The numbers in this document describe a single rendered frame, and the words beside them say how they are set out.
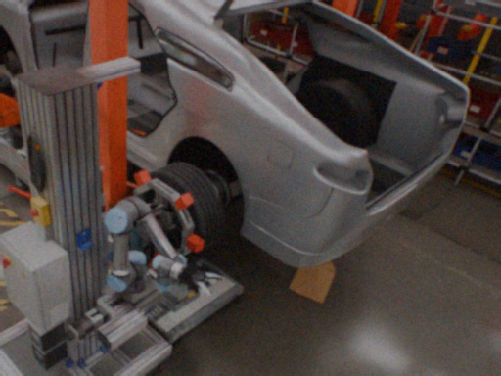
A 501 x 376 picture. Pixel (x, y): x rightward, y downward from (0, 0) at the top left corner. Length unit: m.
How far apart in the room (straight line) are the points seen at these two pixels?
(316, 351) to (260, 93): 1.94
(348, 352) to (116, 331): 1.91
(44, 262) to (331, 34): 3.30
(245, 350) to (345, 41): 2.74
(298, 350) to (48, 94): 2.60
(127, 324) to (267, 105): 1.51
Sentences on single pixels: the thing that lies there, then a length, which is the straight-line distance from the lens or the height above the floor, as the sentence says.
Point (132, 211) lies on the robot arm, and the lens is 2.33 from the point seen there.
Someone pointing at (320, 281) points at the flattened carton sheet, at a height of 0.01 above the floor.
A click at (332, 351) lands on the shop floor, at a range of 3.84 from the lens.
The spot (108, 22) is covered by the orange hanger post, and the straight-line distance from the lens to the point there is 2.98.
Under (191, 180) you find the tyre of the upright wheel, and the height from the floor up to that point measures 1.16.
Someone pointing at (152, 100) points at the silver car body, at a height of 0.87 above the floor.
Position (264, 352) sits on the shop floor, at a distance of 3.65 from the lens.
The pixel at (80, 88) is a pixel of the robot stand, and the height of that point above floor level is 2.02.
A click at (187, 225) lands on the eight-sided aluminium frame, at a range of 3.02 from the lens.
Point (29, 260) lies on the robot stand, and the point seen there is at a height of 1.23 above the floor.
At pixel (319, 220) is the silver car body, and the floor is 1.18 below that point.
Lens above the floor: 2.83
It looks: 40 degrees down
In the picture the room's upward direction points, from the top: 6 degrees clockwise
